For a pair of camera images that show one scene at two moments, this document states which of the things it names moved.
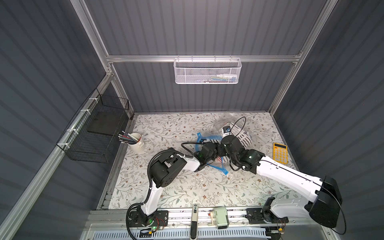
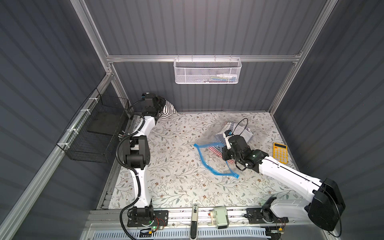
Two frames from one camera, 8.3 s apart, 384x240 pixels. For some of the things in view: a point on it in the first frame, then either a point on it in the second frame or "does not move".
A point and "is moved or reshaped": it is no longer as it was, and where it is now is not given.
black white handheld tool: (194, 224) does not move
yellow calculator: (280, 153) does not move
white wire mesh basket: (207, 71) does not move
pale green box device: (222, 218) does not move
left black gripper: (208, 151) -> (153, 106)
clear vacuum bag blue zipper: (224, 125) is moved or reshaped
